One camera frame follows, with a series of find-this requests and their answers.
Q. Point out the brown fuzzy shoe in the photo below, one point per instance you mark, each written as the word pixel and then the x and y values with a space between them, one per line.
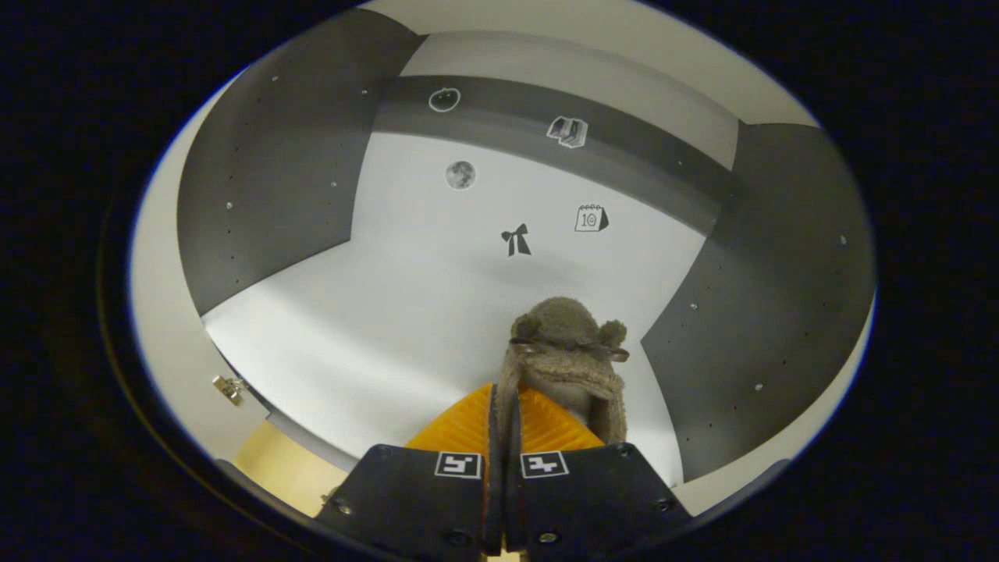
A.
pixel 562 328

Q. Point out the white shoe cabinet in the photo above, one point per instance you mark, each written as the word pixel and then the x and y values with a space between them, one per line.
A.
pixel 273 195

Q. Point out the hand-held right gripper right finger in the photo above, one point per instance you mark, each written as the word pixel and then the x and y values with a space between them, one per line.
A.
pixel 593 499

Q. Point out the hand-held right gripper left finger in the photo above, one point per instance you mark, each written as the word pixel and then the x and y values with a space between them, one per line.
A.
pixel 414 499

